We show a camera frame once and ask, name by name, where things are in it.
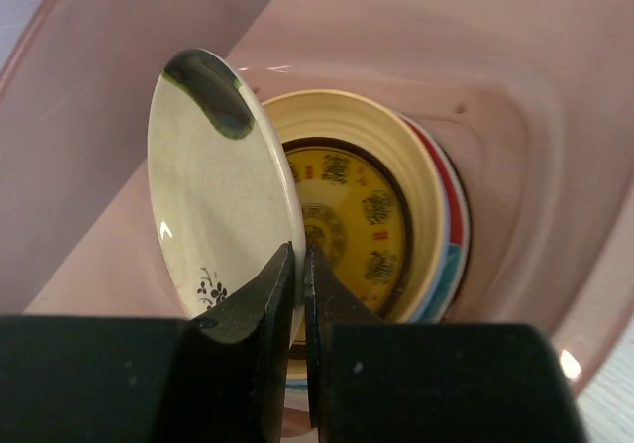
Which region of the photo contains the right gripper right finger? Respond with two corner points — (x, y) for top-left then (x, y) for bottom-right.
(304, 245), (586, 443)

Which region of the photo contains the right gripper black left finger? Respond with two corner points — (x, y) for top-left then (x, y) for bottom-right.
(1, 244), (295, 442)

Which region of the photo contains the yellow patterned brown plate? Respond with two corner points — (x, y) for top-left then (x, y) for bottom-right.
(283, 137), (413, 318)

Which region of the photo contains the cream plate with ink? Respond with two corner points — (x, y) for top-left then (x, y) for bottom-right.
(147, 49), (306, 333)

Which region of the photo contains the red and teal flower plate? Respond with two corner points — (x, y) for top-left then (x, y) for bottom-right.
(398, 113), (472, 323)

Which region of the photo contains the peach orange plate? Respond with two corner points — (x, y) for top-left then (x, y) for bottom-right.
(264, 89), (448, 323)

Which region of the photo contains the pink translucent plastic bin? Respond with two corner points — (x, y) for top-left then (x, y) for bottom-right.
(1, 0), (633, 391)

